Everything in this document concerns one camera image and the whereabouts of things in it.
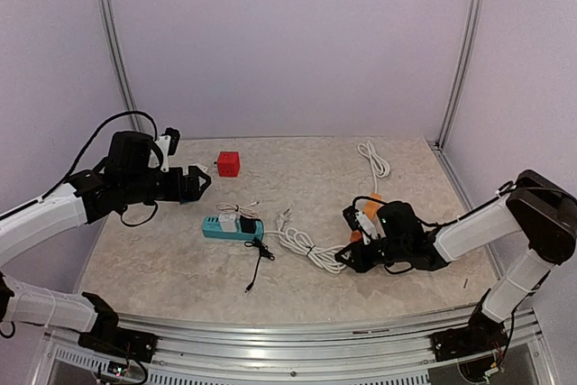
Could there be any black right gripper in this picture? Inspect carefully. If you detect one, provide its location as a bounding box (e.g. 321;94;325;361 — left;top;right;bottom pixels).
335;237;409;273

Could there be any red cube socket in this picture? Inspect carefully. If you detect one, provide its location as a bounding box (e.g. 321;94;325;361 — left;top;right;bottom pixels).
215;151;241;178

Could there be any orange USB socket block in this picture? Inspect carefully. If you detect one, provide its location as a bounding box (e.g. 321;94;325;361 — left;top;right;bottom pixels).
353;192;383;245

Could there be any teal power strip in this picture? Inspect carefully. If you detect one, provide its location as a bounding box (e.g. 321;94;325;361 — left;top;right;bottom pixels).
202;215;264;242

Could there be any black charger with thin cable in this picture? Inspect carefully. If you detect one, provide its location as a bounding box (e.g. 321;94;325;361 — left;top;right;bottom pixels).
240;215;275;293

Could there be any white plug adapter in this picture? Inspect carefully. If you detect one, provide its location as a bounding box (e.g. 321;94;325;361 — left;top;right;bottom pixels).
194;162;208;173

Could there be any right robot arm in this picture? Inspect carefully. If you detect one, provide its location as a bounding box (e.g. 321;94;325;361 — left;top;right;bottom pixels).
334;170;576;353

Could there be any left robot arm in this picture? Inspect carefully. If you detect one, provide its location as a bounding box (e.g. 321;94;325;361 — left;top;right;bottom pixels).
1;128;212;353

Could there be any white strip power cable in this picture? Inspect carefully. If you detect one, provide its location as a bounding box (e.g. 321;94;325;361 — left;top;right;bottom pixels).
263;207;351;275

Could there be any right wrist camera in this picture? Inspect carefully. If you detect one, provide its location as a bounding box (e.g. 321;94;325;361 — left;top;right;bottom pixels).
343;205;382;244

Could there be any white cable of orange block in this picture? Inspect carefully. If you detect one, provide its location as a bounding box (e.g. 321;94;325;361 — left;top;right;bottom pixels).
357;140;392;197

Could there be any aluminium front rail frame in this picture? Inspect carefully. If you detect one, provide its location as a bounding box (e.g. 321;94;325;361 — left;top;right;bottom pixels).
25;307;560;384

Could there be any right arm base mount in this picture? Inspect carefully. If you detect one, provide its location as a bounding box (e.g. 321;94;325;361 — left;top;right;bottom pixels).
430;291;508;362

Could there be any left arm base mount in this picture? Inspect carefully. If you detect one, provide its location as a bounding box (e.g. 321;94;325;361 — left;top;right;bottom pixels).
78;292;159;363

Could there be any left aluminium corner post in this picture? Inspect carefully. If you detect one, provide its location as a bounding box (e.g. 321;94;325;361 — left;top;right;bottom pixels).
97;0;137;112

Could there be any aluminium corner post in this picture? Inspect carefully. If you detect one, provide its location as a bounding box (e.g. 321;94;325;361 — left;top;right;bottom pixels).
97;0;137;112
435;0;483;153

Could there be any right aluminium corner post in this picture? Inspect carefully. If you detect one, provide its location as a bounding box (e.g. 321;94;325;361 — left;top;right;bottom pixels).
435;0;483;153

